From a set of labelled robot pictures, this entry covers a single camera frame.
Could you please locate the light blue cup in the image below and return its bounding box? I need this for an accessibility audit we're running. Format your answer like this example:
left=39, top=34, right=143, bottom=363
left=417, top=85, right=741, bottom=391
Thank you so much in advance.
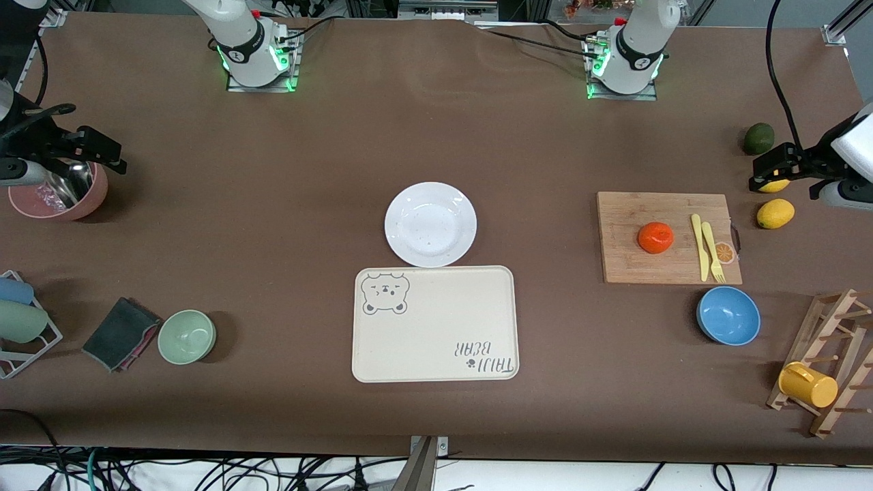
left=0, top=277, right=35, bottom=306

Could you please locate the blue bowl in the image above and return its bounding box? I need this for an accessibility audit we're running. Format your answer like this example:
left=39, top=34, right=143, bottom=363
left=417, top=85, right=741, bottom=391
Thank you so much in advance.
left=696, top=286, right=762, bottom=346

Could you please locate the beige bear print tray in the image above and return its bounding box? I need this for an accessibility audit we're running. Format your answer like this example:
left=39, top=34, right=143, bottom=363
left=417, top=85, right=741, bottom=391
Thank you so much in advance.
left=351, top=265, right=520, bottom=384

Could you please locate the aluminium frame profile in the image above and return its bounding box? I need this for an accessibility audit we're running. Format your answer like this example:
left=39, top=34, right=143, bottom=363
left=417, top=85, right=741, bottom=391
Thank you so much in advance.
left=822, top=0, right=873, bottom=46

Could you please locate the pink bowl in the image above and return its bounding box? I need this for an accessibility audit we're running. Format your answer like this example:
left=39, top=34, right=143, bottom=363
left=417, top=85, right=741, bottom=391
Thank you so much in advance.
left=8, top=160, right=109, bottom=221

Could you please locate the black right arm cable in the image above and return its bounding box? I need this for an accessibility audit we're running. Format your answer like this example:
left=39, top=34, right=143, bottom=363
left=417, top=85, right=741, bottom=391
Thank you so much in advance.
left=33, top=34, right=50, bottom=107

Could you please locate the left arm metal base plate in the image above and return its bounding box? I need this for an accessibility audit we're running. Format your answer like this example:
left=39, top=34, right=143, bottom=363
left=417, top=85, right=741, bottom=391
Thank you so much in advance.
left=585, top=35, right=659, bottom=102

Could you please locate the wooden cup rack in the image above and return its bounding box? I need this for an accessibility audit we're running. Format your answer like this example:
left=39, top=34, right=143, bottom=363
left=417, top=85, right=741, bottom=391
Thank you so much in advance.
left=766, top=288, right=873, bottom=438

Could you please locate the dark grey folded cloth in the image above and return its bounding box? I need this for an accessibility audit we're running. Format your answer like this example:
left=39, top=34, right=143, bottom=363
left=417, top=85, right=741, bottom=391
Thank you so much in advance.
left=82, top=297, right=163, bottom=373

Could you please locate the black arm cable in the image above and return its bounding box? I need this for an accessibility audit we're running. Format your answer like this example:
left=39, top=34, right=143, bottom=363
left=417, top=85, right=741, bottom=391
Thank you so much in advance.
left=765, top=0, right=807, bottom=155
left=33, top=34, right=50, bottom=107

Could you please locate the black base power cable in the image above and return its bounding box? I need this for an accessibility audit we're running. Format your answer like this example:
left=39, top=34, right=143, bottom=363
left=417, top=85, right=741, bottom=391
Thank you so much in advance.
left=276, top=15, right=336, bottom=43
left=477, top=27, right=601, bottom=57

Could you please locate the pale green cup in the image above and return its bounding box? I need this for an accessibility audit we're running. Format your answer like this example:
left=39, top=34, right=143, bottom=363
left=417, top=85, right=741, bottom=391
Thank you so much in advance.
left=0, top=299, right=50, bottom=344

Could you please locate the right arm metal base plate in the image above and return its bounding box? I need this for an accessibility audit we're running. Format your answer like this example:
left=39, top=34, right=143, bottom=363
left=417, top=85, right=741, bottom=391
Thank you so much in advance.
left=226, top=30, right=301, bottom=93

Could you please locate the white round plate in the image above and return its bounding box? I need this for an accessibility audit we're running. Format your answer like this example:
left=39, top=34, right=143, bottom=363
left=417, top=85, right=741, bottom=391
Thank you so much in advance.
left=384, top=181, right=477, bottom=268

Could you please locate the pale green bowl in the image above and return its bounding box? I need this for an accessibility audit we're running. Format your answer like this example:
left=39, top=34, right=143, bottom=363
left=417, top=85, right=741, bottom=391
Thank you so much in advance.
left=158, top=310, right=217, bottom=366

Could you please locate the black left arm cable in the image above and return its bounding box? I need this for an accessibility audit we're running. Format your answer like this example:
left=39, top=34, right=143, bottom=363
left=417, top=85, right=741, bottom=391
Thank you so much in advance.
left=765, top=0, right=807, bottom=155

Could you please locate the white wire rack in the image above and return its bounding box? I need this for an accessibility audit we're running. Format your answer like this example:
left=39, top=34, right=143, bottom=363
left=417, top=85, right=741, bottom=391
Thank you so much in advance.
left=0, top=269, right=64, bottom=381

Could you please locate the wooden cutting board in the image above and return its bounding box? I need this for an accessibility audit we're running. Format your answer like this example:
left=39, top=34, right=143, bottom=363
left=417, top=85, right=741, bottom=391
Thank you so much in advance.
left=597, top=192, right=743, bottom=286

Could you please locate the orange mandarin fruit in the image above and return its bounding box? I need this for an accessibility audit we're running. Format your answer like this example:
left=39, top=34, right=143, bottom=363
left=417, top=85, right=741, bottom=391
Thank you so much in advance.
left=638, top=222, right=675, bottom=255

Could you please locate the yellow plastic fork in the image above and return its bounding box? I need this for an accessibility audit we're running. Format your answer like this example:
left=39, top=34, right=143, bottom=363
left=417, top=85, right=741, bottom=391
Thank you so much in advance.
left=701, top=221, right=726, bottom=284

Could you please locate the yellow cup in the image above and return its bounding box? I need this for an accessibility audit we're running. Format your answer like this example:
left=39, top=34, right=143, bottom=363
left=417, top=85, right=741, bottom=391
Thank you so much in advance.
left=778, top=362, right=839, bottom=409

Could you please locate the grey metal bracket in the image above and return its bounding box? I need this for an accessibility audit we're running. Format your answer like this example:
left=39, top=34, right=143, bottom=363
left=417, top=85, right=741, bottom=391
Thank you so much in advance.
left=401, top=435, right=450, bottom=491

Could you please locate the dark green avocado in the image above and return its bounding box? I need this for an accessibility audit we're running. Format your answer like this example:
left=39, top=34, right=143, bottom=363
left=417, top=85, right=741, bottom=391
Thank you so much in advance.
left=743, top=123, right=776, bottom=156

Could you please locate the yellow plastic knife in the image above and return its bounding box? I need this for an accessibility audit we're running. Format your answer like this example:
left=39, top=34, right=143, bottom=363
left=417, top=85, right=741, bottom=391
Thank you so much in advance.
left=691, top=213, right=711, bottom=282

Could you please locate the metal scoop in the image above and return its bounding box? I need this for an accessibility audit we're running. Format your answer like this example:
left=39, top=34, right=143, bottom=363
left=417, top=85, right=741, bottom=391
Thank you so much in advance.
left=42, top=161, right=94, bottom=209

